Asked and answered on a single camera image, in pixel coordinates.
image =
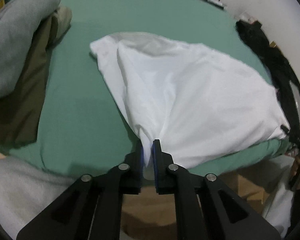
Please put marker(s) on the green bed sheet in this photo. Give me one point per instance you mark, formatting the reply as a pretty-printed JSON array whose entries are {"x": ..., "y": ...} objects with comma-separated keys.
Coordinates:
[{"x": 81, "y": 130}]

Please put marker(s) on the black clothes pile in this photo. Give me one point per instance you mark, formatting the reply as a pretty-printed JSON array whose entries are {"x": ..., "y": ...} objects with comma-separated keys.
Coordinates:
[{"x": 281, "y": 72}]

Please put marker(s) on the olive folded garment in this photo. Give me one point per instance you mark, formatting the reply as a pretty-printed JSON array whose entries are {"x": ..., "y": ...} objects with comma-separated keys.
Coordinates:
[{"x": 20, "y": 111}]

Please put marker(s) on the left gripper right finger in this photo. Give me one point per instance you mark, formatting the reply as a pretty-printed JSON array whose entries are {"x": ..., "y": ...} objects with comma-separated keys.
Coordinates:
[{"x": 205, "y": 207}]

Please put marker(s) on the white large garment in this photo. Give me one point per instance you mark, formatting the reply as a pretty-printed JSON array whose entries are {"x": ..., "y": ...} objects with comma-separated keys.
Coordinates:
[{"x": 200, "y": 103}]

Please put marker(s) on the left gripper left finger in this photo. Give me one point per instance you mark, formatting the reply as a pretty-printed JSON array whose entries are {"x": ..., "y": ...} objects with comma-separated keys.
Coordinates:
[{"x": 91, "y": 207}]

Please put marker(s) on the grey folded garment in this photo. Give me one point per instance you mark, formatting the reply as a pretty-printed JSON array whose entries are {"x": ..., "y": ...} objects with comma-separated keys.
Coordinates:
[{"x": 19, "y": 19}]

